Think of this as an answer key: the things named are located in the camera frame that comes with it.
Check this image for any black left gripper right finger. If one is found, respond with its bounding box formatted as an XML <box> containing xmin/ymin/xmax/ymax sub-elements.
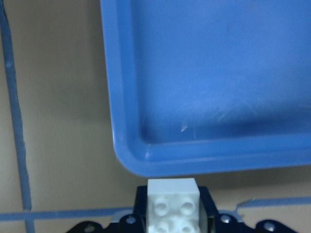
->
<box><xmin>199</xmin><ymin>186</ymin><xmax>218</xmax><ymax>233</ymax></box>

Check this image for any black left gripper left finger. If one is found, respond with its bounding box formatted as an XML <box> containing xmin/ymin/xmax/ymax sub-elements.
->
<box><xmin>119</xmin><ymin>186</ymin><xmax>148</xmax><ymax>233</ymax></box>

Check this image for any white block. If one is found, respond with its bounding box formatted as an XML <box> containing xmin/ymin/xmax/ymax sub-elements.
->
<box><xmin>146</xmin><ymin>178</ymin><xmax>200</xmax><ymax>233</ymax></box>

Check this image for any blue plastic tray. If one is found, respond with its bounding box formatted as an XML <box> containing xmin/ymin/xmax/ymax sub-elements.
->
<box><xmin>100</xmin><ymin>0</ymin><xmax>311</xmax><ymax>177</ymax></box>

